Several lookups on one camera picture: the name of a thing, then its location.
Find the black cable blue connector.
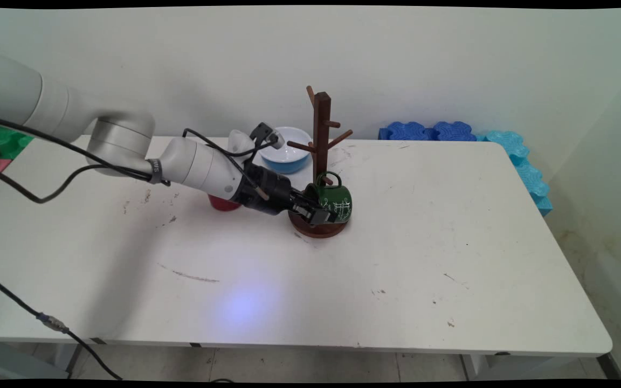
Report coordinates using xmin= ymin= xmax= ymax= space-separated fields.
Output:
xmin=0 ymin=268 xmax=123 ymax=381

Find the red enamel mug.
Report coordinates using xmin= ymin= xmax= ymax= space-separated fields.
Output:
xmin=208 ymin=193 xmax=243 ymax=212

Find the dark wooden mug tree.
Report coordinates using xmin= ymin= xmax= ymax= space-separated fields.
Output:
xmin=286 ymin=85 xmax=354 ymax=239

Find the green enamel mug white print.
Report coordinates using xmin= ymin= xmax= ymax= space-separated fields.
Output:
xmin=304 ymin=171 xmax=353 ymax=224

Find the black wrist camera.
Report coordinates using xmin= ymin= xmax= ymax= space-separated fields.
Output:
xmin=250 ymin=122 xmax=286 ymax=150

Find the white table leg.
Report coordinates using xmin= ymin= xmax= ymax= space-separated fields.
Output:
xmin=0 ymin=342 xmax=82 ymax=381

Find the blue bowl white inside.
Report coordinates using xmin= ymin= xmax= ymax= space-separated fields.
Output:
xmin=259 ymin=127 xmax=313 ymax=175

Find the light blue foam mat tile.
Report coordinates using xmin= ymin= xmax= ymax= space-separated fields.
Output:
xmin=482 ymin=130 xmax=530 ymax=165
xmin=514 ymin=163 xmax=553 ymax=217

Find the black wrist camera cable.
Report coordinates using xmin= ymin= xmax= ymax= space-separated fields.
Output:
xmin=182 ymin=128 xmax=280 ymax=189

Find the dark blue foam mat tile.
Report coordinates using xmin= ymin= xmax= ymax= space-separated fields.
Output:
xmin=432 ymin=121 xmax=477 ymax=142
xmin=378 ymin=121 xmax=434 ymax=142

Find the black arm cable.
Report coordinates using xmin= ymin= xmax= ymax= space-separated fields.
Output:
xmin=0 ymin=115 xmax=172 ymax=187
xmin=0 ymin=163 xmax=149 ymax=204

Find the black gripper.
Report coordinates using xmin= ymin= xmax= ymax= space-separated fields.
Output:
xmin=235 ymin=162 xmax=339 ymax=226

